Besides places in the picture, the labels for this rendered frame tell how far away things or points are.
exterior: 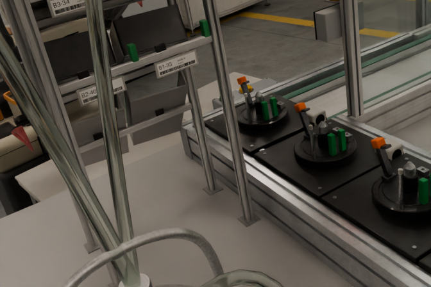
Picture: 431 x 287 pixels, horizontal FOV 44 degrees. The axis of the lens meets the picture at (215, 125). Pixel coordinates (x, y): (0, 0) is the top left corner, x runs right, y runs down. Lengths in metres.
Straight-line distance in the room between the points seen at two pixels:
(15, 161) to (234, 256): 1.22
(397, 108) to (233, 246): 0.61
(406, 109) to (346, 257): 0.62
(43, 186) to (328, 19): 0.92
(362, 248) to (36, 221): 0.85
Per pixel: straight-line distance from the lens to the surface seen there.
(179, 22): 1.05
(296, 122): 1.39
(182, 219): 1.30
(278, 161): 1.23
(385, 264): 0.96
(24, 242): 1.42
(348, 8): 1.30
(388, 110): 1.50
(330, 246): 1.06
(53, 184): 1.62
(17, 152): 2.16
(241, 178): 1.17
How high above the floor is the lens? 1.61
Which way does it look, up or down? 26 degrees down
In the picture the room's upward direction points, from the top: 11 degrees counter-clockwise
